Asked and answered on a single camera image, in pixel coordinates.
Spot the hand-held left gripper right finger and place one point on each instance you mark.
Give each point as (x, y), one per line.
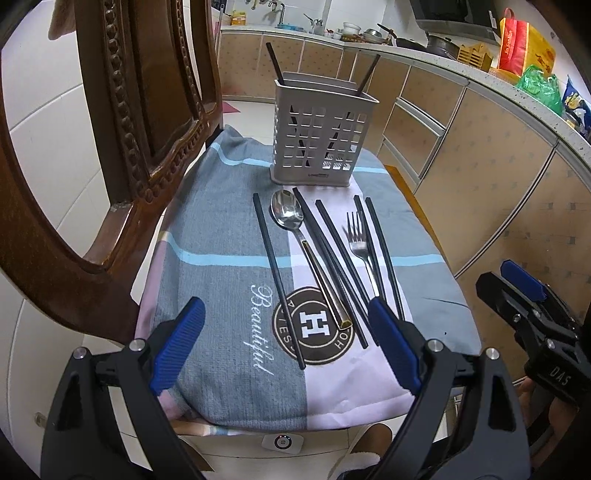
(392, 341)

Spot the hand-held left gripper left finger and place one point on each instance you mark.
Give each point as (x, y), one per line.
(184, 332)

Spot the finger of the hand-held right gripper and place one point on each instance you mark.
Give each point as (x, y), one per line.
(526, 279)
(503, 300)

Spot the black chopstick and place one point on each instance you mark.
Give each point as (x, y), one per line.
(323, 251)
(358, 203)
(385, 258)
(277, 277)
(371, 69)
(339, 240)
(273, 60)

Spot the silver fork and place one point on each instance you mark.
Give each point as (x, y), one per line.
(358, 244)

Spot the white plastic utensil holder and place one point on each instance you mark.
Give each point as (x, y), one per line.
(318, 129)

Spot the grey and pink printed towel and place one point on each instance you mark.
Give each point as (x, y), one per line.
(221, 277)

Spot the person's leg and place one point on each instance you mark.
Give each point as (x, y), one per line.
(374, 438)

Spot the white slipper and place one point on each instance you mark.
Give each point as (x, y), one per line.
(362, 466)

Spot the tan wooden stool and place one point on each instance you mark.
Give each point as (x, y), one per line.
(415, 203)

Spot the white round-button device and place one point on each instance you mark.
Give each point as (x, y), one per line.
(281, 443)

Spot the blue snack bag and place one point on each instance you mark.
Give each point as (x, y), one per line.
(577, 108)

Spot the green plastic bag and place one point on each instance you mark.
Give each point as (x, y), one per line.
(538, 87)

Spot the yellow wooden rack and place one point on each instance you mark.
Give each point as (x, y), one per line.
(475, 57)

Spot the pink dustpan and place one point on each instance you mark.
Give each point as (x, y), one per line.
(230, 109)

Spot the red and yellow bag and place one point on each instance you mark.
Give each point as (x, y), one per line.
(521, 41)

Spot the carved brown wooden chair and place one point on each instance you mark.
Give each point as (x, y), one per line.
(161, 92)

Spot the dark cooking pot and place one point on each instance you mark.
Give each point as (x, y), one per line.
(441, 46)

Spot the black frying pan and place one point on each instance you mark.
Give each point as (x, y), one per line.
(408, 44)

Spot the black range hood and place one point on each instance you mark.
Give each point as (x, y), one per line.
(452, 14)

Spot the steel bowl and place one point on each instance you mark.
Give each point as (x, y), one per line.
(371, 36)

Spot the white stacked bowls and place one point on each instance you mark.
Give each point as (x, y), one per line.
(352, 31)

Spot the yellow box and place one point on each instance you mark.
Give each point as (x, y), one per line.
(238, 18)

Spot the blue basin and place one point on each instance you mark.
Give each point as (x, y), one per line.
(291, 27)

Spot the metal utensil cup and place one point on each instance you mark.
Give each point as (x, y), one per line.
(316, 25)

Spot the pink hanging cloth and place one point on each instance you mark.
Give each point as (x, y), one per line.
(61, 25)

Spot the metal sink faucet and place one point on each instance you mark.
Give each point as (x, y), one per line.
(278, 9)

